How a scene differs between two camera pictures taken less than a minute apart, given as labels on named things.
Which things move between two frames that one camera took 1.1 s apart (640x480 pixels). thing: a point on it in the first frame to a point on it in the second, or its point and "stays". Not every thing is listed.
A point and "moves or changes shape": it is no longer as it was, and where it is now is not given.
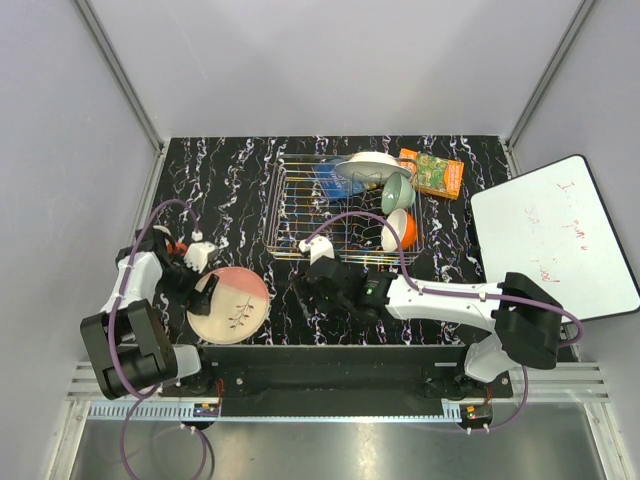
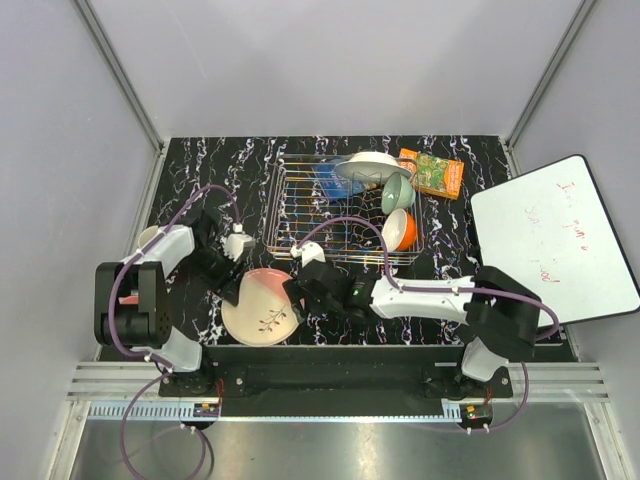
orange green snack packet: (432, 174) stays
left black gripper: (182, 298) to (231, 284)
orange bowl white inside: (406, 229) stays
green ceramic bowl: (398, 193) stays
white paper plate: (372, 166) stays
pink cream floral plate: (240, 308) moves or changes shape
